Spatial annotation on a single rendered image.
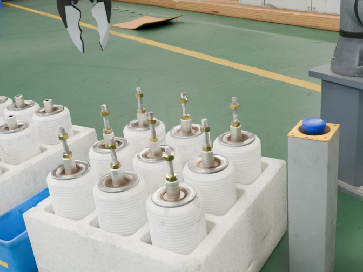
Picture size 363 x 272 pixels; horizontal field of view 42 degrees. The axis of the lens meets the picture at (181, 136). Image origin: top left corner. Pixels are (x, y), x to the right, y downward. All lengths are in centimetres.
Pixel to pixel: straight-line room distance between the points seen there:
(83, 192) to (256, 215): 33
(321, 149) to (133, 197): 33
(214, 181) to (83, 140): 53
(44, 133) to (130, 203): 50
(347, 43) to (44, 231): 78
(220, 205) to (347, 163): 47
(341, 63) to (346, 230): 39
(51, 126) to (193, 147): 42
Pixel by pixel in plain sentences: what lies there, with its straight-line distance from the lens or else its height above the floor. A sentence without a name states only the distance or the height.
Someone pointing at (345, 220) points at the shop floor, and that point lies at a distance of 116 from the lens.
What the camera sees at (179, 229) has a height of 21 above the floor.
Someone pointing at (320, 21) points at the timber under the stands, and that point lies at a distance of 311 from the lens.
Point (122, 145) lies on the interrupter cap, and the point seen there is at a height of 25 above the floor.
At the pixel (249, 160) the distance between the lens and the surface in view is 93.
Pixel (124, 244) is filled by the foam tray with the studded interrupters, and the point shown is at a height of 18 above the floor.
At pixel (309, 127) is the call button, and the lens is 81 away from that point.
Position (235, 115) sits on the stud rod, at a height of 30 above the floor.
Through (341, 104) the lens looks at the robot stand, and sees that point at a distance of 119.
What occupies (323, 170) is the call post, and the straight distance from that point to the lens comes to 82.
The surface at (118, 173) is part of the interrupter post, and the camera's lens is 82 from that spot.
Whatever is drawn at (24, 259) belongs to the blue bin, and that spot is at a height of 6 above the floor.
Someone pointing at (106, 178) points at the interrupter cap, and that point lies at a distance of 86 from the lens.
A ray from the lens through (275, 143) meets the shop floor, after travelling 152.
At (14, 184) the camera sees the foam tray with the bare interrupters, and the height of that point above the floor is 16.
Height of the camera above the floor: 65
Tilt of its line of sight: 24 degrees down
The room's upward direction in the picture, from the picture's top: 6 degrees counter-clockwise
